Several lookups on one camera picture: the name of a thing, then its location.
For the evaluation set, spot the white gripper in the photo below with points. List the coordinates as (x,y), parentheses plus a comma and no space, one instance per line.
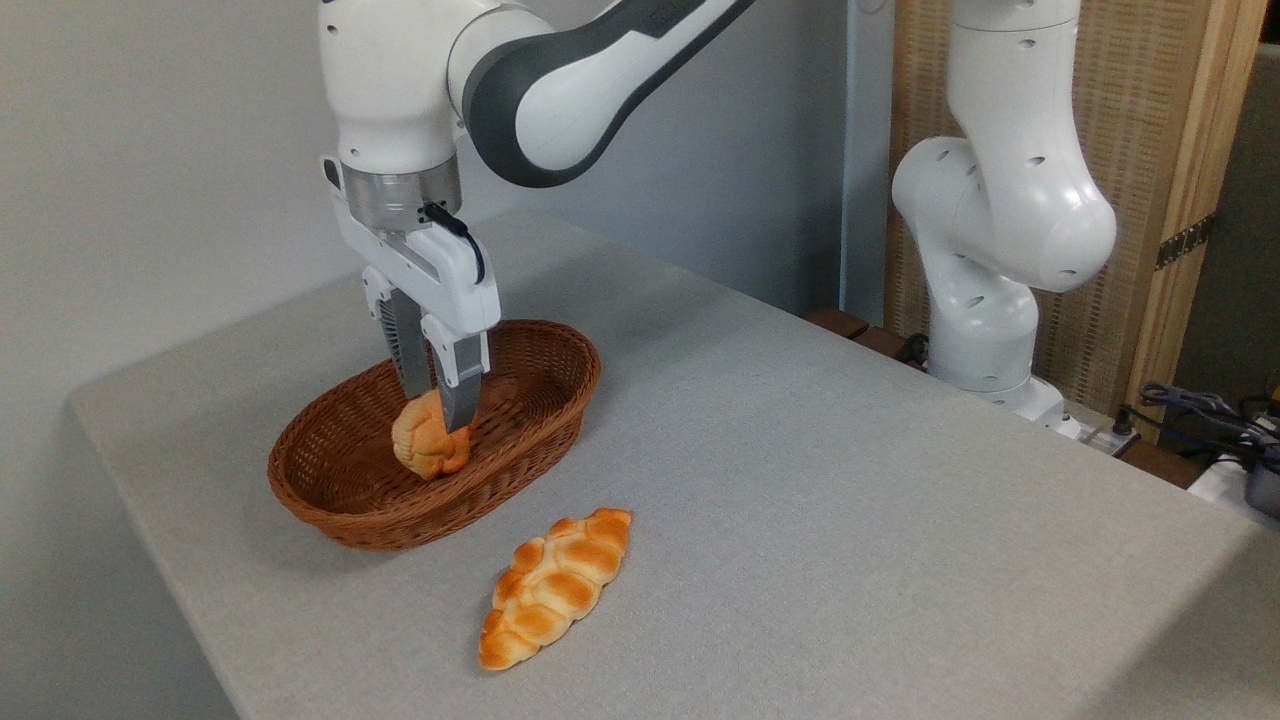
(450,275)

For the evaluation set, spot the short braided bread roll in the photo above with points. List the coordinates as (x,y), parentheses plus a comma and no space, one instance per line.
(425,445)

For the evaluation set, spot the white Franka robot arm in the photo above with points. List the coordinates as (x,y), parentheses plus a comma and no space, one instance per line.
(1010,200)

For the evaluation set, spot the brown wicker oval basket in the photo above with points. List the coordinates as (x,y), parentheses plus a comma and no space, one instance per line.
(330,470)

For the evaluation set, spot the long braided bread loaf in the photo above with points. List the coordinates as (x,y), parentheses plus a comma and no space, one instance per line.
(550,590)

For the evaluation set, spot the grey tablecloth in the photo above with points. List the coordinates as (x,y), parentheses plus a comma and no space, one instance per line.
(850,500)

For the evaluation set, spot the white power strip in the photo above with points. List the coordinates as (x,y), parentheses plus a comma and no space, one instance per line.
(1105,438)

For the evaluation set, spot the wooden woven folding screen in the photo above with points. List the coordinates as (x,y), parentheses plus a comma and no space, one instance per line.
(1140,100)

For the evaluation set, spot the brass screen hinge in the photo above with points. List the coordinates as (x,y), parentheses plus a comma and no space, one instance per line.
(1185,242)

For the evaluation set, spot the grey electronic box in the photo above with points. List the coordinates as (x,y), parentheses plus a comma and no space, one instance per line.
(1265,492)

